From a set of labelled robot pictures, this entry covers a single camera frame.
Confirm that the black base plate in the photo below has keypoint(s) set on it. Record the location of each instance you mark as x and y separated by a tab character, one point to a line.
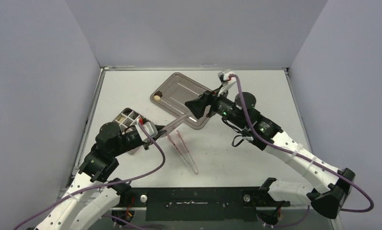
200	204

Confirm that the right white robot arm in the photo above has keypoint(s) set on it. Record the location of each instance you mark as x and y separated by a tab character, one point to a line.
330	186

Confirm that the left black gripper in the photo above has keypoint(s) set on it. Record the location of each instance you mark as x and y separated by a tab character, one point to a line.
149	142

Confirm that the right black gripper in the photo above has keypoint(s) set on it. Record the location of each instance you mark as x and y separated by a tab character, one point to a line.
207	104

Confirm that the metal tin lid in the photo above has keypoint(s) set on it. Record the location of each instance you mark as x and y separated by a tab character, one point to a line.
174	124

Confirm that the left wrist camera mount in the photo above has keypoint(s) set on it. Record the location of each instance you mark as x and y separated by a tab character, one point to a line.
145	129

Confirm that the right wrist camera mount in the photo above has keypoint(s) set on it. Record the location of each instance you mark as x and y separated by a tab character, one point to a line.
227	79

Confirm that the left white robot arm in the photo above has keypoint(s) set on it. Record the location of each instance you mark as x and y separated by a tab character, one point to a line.
90	195

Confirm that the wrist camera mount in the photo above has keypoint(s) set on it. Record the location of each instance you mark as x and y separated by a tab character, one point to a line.
145	129
227	79

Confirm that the steel chocolate tray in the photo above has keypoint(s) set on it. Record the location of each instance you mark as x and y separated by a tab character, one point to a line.
181	86

